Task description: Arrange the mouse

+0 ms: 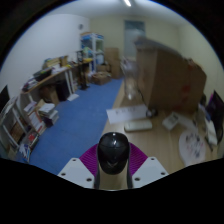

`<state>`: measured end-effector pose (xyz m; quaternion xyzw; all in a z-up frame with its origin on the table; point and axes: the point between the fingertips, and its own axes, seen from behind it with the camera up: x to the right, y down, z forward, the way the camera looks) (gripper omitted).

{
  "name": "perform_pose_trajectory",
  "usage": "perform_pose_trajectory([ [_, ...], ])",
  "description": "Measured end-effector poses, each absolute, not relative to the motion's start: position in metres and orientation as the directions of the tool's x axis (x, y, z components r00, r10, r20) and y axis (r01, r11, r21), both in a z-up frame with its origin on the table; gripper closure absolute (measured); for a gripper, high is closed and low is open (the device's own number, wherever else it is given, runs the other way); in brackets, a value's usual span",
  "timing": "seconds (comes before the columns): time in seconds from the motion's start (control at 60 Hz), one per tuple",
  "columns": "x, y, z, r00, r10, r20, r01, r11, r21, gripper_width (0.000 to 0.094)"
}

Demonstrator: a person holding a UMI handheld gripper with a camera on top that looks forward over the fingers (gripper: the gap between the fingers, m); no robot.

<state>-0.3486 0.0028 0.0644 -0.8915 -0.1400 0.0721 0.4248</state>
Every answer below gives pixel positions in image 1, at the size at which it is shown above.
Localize tall white shelf unit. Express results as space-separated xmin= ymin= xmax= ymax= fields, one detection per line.
xmin=79 ymin=31 xmax=105 ymax=73

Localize black computer monitor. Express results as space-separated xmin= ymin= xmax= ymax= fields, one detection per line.
xmin=205 ymin=90 xmax=224 ymax=144

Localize round white printed mouse pad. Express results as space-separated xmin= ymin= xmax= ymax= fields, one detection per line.
xmin=178 ymin=128 xmax=207 ymax=167

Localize white shelf unit with books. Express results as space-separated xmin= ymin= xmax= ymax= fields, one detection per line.
xmin=0 ymin=84 xmax=60 ymax=164

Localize stacked brown cardboard boxes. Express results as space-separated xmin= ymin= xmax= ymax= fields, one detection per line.
xmin=91 ymin=46 xmax=124 ymax=86

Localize small white flat device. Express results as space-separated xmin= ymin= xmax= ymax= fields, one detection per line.
xmin=123 ymin=118 xmax=154 ymax=133

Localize white paper sheet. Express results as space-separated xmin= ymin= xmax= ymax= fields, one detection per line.
xmin=106 ymin=103 xmax=149 ymax=125

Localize large brown cardboard box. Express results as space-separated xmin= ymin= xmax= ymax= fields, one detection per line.
xmin=134 ymin=35 xmax=208 ymax=114

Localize black computer mouse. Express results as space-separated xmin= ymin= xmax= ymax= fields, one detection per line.
xmin=96 ymin=131 xmax=131 ymax=176

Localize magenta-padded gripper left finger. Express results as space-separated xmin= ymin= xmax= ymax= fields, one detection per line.
xmin=57 ymin=143 xmax=102 ymax=190

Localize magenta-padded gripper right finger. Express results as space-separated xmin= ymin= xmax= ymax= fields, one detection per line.
xmin=126 ymin=142 xmax=170 ymax=190

